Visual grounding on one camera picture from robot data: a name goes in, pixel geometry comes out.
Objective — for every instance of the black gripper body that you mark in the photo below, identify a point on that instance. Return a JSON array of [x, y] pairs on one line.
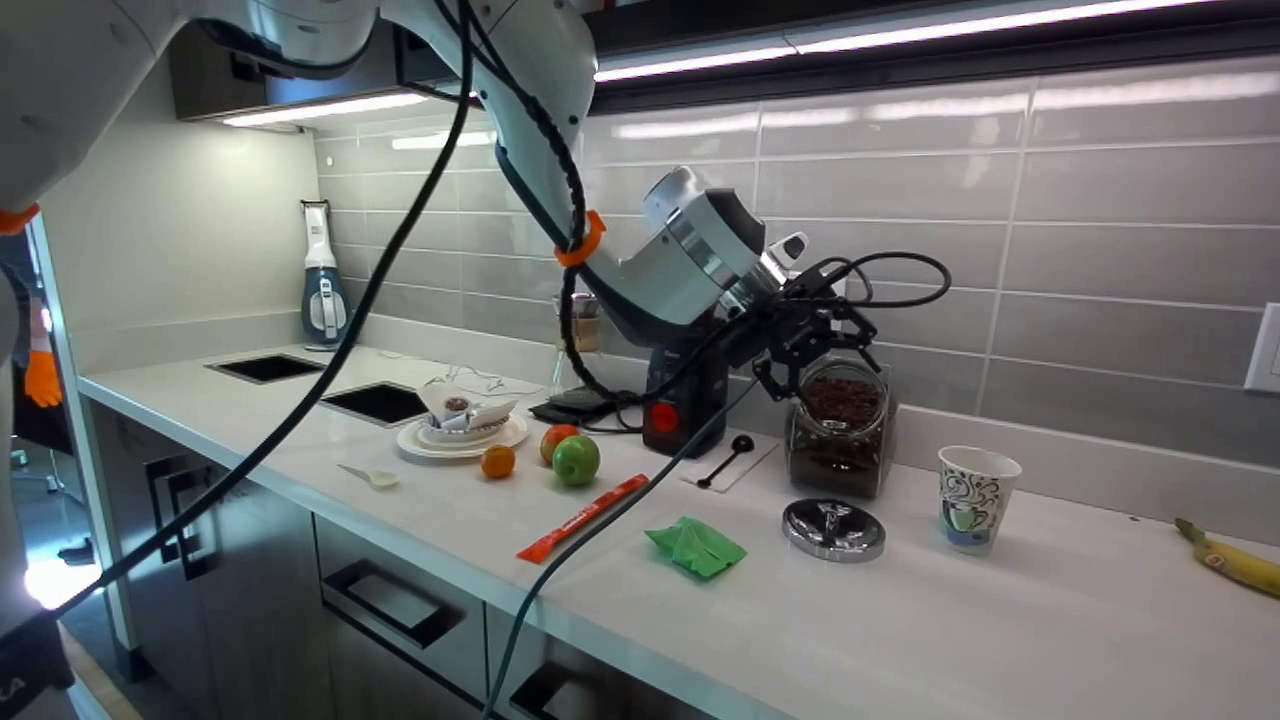
[[820, 324]]

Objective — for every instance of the patterned paper cup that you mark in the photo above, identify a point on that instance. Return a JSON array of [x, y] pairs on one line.
[[976, 503]]

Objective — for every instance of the small white espresso cup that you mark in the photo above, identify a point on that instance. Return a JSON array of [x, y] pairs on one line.
[[456, 410]]

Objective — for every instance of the black measuring spoon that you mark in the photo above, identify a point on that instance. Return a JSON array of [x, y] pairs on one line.
[[743, 441]]

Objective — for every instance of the glass jar of coffee beans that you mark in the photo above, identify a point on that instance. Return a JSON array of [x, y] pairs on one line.
[[840, 455]]

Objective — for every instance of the black coffee grinder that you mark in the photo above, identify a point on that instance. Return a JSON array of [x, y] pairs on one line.
[[686, 421]]

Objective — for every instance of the chrome jar lid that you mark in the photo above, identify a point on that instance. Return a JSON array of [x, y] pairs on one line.
[[833, 531]]

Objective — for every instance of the green cloth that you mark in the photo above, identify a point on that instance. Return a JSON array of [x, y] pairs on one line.
[[697, 544]]

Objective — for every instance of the black coffee scale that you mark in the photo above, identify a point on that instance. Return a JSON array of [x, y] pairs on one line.
[[582, 406]]

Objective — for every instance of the green apple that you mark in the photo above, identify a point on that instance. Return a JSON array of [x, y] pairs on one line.
[[577, 463]]

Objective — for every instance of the red-orange round fruit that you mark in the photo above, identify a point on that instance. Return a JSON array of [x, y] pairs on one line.
[[550, 441]]

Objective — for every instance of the red packet strip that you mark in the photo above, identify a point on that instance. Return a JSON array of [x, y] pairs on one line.
[[565, 531]]

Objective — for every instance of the white plate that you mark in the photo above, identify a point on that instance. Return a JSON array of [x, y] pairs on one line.
[[507, 438]]

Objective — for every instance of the under-cabinet light strip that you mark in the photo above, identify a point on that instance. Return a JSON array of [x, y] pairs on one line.
[[866, 37]]

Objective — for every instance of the small orange tangerine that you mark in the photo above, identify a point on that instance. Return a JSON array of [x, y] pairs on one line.
[[498, 463]]

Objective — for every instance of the patterned bowl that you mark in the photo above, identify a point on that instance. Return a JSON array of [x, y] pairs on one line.
[[464, 425]]

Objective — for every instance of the white plastic spoon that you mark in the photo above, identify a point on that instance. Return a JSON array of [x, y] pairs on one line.
[[371, 476]]

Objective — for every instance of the yellow banana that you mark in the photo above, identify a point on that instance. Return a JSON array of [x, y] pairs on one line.
[[1243, 567]]

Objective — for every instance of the blue white blender base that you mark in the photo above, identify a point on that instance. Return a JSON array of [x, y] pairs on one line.
[[320, 284]]

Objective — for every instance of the grey lower cabinet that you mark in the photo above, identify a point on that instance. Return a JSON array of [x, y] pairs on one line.
[[266, 600]]

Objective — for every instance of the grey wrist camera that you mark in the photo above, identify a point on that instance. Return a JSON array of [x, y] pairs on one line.
[[786, 249]]

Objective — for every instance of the white wall outlet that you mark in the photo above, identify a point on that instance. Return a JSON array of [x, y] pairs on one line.
[[1264, 349]]

